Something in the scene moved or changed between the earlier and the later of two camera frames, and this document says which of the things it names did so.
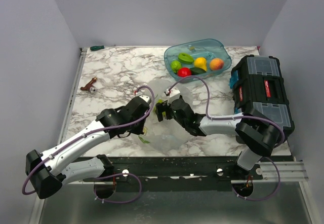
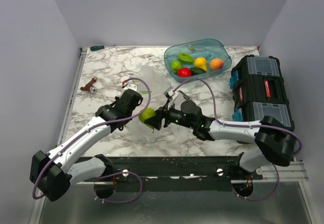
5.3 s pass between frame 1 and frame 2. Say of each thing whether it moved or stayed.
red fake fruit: stayed
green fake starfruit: stayed
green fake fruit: stayed
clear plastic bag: moved
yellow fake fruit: stayed
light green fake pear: moved
